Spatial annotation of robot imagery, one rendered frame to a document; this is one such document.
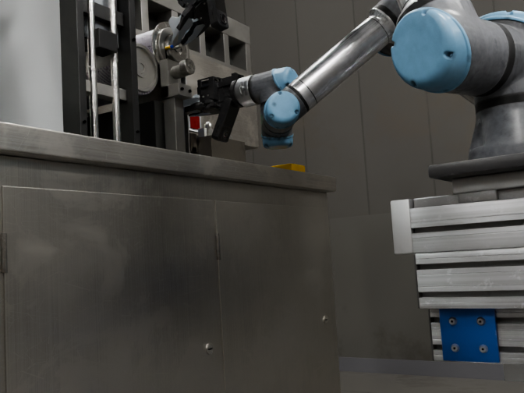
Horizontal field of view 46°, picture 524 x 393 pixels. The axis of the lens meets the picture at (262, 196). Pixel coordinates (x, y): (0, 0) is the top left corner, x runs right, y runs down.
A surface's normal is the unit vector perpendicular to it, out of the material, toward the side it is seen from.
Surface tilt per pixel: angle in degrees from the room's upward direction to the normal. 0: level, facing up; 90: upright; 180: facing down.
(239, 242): 90
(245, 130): 90
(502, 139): 72
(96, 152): 90
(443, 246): 90
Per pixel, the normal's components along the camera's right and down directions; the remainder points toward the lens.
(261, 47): -0.57, -0.04
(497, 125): -0.70, -0.33
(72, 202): 0.84, -0.11
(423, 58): -0.83, 0.12
